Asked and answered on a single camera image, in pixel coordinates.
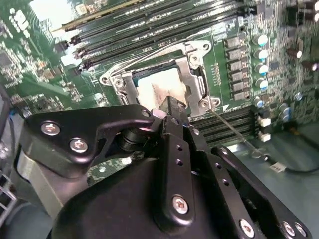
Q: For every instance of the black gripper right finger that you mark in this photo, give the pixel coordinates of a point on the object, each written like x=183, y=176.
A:
x=224, y=174

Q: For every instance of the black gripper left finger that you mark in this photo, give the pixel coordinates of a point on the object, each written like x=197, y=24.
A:
x=74, y=124

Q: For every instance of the silver CPU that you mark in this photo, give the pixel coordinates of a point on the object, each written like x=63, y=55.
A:
x=159, y=84

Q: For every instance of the metal socket cover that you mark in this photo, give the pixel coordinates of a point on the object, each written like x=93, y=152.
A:
x=184, y=79

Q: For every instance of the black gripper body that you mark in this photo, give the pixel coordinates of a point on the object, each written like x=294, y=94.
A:
x=112, y=211

